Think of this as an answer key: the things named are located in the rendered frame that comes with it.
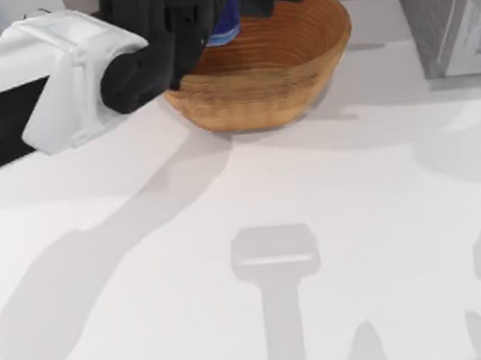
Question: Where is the blue and white object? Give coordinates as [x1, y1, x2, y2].
[201, 0, 243, 49]

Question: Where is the wooden bowl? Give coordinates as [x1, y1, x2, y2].
[154, 0, 361, 139]

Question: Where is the grey cabinet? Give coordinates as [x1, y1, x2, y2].
[390, 0, 481, 84]

